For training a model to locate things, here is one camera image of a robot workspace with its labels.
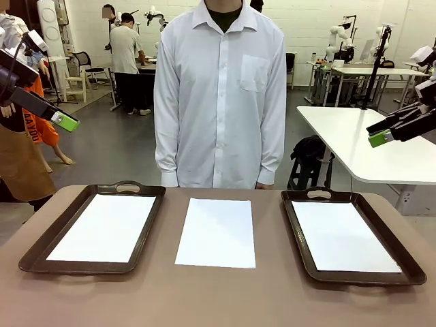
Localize background person grey t-shirt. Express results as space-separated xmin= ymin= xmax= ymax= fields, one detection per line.
xmin=108 ymin=12 xmax=153 ymax=116

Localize white folding chair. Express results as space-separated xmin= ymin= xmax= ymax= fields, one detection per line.
xmin=63 ymin=69 xmax=95 ymax=103

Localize white background table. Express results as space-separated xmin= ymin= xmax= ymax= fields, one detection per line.
xmin=332 ymin=66 xmax=430 ymax=106
xmin=306 ymin=60 xmax=333 ymax=105

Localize dark brown plastic tray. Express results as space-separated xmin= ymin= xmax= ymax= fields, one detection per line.
xmin=280 ymin=185 xmax=428 ymax=290
xmin=18 ymin=180 xmax=167 ymax=283

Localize background person black clothes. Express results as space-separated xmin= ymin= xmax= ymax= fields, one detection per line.
xmin=102 ymin=3 xmax=119 ymax=52

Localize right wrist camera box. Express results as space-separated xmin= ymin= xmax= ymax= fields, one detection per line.
xmin=409 ymin=46 xmax=435 ymax=67

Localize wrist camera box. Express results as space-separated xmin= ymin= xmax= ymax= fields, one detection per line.
xmin=22 ymin=29 xmax=49 ymax=55
xmin=409 ymin=46 xmax=435 ymax=67

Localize white standing air conditioner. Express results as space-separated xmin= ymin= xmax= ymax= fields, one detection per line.
xmin=36 ymin=0 xmax=68 ymax=93

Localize black office chair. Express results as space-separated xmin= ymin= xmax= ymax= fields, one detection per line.
xmin=70 ymin=50 xmax=100 ymax=82

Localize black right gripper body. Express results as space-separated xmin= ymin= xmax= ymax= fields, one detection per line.
xmin=414 ymin=102 xmax=436 ymax=140

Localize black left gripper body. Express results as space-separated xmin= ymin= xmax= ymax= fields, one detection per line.
xmin=0 ymin=49 xmax=40 ymax=107

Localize mannequin with orange pants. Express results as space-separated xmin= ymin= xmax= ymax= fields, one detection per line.
xmin=20 ymin=30 xmax=74 ymax=166

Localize background workbench table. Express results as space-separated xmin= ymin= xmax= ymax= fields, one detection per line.
xmin=110 ymin=61 xmax=157 ymax=112

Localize black floor tripod stand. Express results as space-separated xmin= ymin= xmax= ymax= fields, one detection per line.
xmin=50 ymin=78 xmax=79 ymax=106

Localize person in white shirt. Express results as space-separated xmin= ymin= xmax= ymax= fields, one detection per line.
xmin=153 ymin=0 xmax=287 ymax=190

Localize white power socket box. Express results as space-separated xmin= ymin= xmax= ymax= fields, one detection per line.
xmin=401 ymin=190 xmax=415 ymax=215

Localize large white table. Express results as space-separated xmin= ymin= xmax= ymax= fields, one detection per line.
xmin=295 ymin=105 xmax=436 ymax=216

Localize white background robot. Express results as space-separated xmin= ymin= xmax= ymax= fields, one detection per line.
xmin=144 ymin=9 xmax=168 ymax=33

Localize black step stool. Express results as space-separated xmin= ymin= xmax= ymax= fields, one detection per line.
xmin=287 ymin=156 xmax=337 ymax=191

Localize white A4 paper sheet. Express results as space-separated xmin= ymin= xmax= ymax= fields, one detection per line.
xmin=174 ymin=197 xmax=257 ymax=270
xmin=46 ymin=193 xmax=157 ymax=263
xmin=291 ymin=200 xmax=403 ymax=273

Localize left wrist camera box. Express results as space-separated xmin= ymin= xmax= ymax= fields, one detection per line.
xmin=22 ymin=29 xmax=49 ymax=55

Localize black tripod pole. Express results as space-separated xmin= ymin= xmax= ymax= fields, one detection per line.
xmin=360 ymin=25 xmax=392 ymax=110

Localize person's right forearm white sleeve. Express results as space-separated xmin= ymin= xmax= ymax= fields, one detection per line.
xmin=153 ymin=115 xmax=180 ymax=187

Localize person's left forearm white sleeve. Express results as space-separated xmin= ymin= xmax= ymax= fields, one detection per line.
xmin=257 ymin=115 xmax=287 ymax=187

